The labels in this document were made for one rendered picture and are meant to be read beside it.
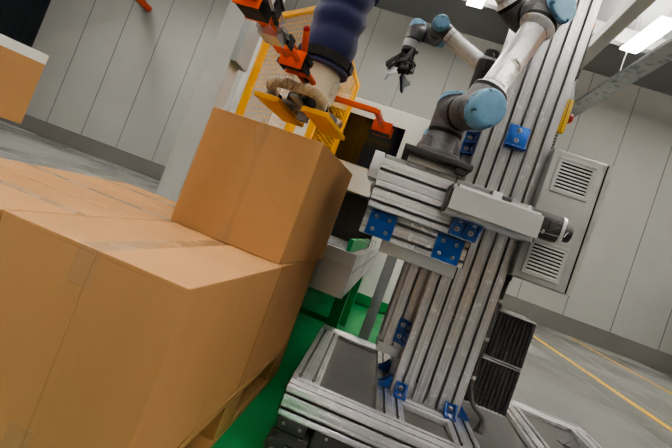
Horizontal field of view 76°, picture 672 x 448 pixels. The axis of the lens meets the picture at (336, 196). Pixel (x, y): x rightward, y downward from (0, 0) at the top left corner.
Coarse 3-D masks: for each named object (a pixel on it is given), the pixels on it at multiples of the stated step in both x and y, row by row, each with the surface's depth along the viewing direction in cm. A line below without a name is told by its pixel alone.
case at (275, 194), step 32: (224, 128) 139; (256, 128) 137; (224, 160) 138; (256, 160) 136; (288, 160) 134; (320, 160) 135; (192, 192) 139; (224, 192) 137; (256, 192) 135; (288, 192) 133; (320, 192) 148; (192, 224) 138; (224, 224) 136; (256, 224) 134; (288, 224) 132; (320, 224) 165; (288, 256) 138; (320, 256) 185
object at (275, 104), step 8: (256, 96) 154; (264, 96) 152; (272, 96) 152; (280, 96) 161; (272, 104) 158; (280, 104) 154; (280, 112) 168; (288, 112) 164; (288, 120) 179; (296, 120) 174
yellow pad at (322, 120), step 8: (304, 112) 151; (312, 112) 148; (320, 112) 148; (312, 120) 160; (320, 120) 155; (328, 120) 151; (320, 128) 171; (328, 128) 164; (336, 128) 163; (336, 136) 175; (344, 136) 179
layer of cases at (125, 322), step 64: (0, 192) 91; (64, 192) 119; (128, 192) 172; (0, 256) 78; (64, 256) 76; (128, 256) 78; (192, 256) 98; (256, 256) 131; (0, 320) 77; (64, 320) 75; (128, 320) 73; (192, 320) 78; (256, 320) 122; (0, 384) 76; (64, 384) 74; (128, 384) 72; (192, 384) 90
